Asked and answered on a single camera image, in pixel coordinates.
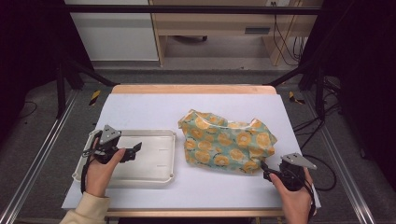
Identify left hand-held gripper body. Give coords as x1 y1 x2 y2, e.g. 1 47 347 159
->
82 124 123 165

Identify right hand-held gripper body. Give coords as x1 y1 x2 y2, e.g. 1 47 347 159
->
277 151 318 191

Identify cream plastic tray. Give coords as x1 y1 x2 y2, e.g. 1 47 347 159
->
72 129 177 189

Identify lemon print cloth bag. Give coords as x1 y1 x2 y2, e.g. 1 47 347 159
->
177 108 278 175

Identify person's right hand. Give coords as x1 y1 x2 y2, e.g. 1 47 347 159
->
268 167 316 224

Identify person's left hand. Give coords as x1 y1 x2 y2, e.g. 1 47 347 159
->
84 138 127 198

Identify yellow black tape strip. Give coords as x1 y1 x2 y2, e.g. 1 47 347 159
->
288 91 306 105
89 90 103 107

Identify white table sheet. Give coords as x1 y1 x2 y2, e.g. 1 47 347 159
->
61 92 321 210

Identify wooden table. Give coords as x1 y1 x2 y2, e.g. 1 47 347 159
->
105 84 286 218

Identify white cabinet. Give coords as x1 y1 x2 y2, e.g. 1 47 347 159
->
64 0 160 62

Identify black curtain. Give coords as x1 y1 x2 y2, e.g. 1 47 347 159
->
0 0 94 144
298 0 396 190

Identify light wooden desk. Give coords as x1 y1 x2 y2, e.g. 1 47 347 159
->
148 0 323 67

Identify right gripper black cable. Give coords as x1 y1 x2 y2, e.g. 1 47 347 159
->
297 175 318 222

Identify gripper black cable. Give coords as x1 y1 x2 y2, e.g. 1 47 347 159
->
297 175 318 222
79 130 104 194

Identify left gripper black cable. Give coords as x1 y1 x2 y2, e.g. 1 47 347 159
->
79 130 104 194

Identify black floor cables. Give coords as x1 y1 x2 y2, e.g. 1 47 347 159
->
291 76 343 151

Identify black metal frame leg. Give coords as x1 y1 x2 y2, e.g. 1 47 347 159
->
266 58 327 121
55 58 118 119

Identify thin black floor cable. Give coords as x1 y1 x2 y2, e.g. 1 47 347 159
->
18 100 38 119

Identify black hanging desk cables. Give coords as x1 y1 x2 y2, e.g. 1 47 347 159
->
271 1 308 67

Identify black horizontal frame bar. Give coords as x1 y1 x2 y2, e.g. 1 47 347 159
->
62 4 323 16

